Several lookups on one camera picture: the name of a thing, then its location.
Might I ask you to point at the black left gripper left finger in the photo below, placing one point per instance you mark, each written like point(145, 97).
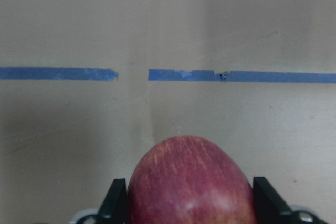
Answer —
point(114, 207)

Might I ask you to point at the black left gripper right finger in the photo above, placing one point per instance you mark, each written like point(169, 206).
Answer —
point(269, 205)

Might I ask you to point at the red striped apple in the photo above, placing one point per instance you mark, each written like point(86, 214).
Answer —
point(188, 179)

